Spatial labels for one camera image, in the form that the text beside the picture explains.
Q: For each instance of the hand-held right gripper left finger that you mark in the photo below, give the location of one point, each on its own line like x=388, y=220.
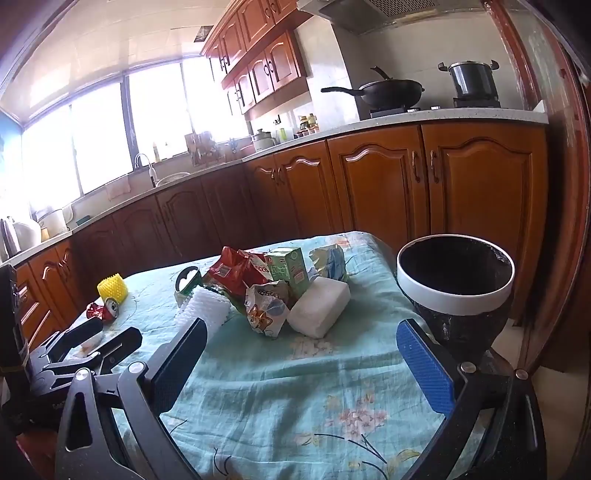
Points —
x=180, y=364

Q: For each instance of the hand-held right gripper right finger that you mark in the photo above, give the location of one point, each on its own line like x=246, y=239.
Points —
x=425, y=369

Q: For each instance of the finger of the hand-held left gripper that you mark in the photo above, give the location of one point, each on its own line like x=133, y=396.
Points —
x=83, y=332
x=122, y=341

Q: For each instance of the green gold snack pouch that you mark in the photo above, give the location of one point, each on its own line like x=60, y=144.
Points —
x=189, y=288

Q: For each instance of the black bin with white rim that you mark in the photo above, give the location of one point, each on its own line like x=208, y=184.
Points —
x=461, y=300

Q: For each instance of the crushed red can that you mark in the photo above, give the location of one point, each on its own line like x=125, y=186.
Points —
x=106, y=310

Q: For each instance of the yellow foam fruit net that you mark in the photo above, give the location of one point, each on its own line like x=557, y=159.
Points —
x=112, y=290

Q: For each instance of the white foam fruit net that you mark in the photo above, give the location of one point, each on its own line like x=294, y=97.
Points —
x=207, y=304

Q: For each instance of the white electric kettle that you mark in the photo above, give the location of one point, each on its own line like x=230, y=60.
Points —
x=25, y=235

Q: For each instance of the cartoon print snack packet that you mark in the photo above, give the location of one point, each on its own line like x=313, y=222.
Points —
x=265, y=314

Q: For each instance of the floral turquoise tablecloth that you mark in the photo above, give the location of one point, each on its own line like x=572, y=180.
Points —
x=277, y=392

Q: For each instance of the red snack bag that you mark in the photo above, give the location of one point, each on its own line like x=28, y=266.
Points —
x=228, y=270

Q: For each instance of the white appliance with lid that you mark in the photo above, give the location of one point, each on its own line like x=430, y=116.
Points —
x=55, y=221

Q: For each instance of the white foam block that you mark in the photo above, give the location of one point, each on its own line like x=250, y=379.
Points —
x=318, y=307

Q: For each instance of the pale blue white packet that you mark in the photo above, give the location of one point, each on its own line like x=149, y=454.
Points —
x=330, y=263

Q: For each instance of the green drink carton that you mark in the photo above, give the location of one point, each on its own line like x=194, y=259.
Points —
x=288, y=270

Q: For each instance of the chrome faucet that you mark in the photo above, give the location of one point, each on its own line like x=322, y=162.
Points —
x=151, y=173

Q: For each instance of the wooden lower cabinets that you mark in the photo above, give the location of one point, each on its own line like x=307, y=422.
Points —
x=383, y=184

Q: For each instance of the wooden cabinets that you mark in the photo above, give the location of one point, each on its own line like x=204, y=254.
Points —
x=383, y=184
x=258, y=64

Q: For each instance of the kitchen window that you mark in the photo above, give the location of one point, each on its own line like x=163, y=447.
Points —
x=101, y=134

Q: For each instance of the pale kitchen countertop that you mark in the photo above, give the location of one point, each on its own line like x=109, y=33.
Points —
x=461, y=117

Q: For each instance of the gas stove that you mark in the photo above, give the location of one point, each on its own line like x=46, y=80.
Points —
x=392, y=112

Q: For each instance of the group of condiment jars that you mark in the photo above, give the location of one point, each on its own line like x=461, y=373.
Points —
x=307, y=124

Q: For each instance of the black wok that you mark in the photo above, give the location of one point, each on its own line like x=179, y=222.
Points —
x=392, y=92

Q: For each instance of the dark cooking pot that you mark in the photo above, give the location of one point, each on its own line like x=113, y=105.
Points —
x=473, y=81

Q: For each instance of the wooden upper cabinets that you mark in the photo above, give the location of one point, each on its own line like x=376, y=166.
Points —
x=258, y=64

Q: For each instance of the range hood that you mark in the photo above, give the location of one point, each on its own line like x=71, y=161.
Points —
x=369, y=11

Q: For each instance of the wooden door frame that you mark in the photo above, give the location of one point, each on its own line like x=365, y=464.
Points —
x=545, y=138

